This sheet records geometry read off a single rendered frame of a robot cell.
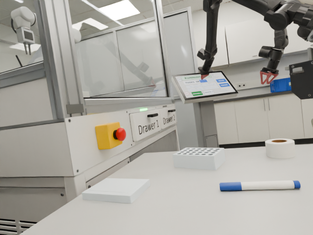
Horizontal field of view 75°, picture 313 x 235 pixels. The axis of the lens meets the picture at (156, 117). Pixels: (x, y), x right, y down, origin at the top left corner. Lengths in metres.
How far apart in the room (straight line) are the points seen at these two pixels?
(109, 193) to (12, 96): 0.38
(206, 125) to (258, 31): 2.80
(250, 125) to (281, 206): 3.51
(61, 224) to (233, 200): 0.30
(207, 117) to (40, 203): 1.49
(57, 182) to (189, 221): 0.37
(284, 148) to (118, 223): 0.45
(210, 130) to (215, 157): 1.34
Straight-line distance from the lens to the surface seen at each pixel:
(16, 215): 0.79
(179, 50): 2.63
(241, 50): 4.24
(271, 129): 3.95
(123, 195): 0.44
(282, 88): 4.08
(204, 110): 1.85
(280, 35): 1.47
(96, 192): 0.48
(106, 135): 0.60
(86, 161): 0.59
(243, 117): 3.85
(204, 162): 0.56
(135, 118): 0.81
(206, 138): 1.87
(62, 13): 0.63
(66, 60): 0.59
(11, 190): 0.77
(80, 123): 0.58
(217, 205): 0.39
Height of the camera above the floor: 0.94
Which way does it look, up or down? 3 degrees down
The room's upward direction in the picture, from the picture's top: 8 degrees counter-clockwise
